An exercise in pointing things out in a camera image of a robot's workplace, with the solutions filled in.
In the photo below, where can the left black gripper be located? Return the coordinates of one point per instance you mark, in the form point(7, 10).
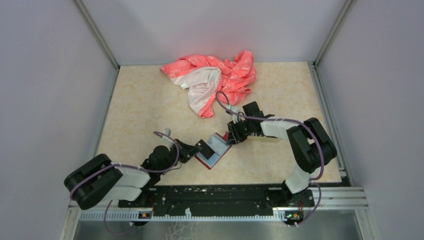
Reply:
point(186, 151)

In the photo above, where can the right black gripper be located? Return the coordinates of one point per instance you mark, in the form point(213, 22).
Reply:
point(234, 137)

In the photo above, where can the red card holder wallet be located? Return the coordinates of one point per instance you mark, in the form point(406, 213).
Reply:
point(219, 144)

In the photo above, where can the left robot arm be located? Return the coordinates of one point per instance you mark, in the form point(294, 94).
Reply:
point(101, 180)

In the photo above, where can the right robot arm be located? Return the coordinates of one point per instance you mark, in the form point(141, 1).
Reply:
point(311, 145)

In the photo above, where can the beige oval card tray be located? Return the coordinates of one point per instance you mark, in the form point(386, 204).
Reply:
point(263, 138)

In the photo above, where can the pink and white cloth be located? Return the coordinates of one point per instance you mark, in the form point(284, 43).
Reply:
point(204, 75)

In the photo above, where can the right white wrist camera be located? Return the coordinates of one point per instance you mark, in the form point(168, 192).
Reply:
point(235, 112)

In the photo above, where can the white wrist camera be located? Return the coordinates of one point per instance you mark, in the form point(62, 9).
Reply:
point(166, 138)
point(235, 112)

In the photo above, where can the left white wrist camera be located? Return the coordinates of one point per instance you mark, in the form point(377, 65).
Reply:
point(166, 138)

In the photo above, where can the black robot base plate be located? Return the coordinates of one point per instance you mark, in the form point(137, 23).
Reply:
point(231, 200)

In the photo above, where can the aluminium front frame rail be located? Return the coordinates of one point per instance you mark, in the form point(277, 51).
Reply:
point(324, 199)

